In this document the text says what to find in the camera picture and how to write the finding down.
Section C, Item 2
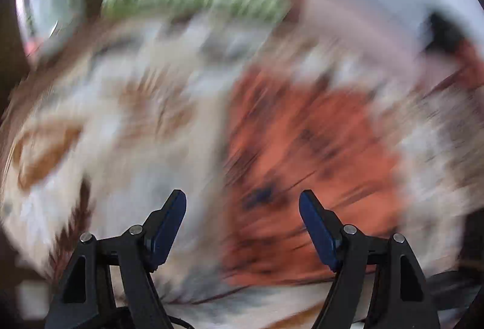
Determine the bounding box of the pink bolster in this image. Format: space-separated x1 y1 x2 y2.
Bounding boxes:
282 0 435 87

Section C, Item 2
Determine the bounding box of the orange floral shirt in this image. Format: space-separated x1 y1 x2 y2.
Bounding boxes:
221 64 407 286

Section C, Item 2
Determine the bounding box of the leaf print blanket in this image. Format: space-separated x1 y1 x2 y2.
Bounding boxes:
0 11 473 329

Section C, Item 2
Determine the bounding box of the black fur garment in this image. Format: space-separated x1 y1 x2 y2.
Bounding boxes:
425 11 469 54

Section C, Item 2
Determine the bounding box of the orange cloth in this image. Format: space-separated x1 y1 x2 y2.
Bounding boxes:
454 39 484 88

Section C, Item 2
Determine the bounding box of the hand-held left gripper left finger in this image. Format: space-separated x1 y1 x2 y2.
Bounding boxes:
44 190 187 329

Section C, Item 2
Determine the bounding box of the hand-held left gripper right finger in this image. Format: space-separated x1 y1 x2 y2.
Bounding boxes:
299 190 441 329

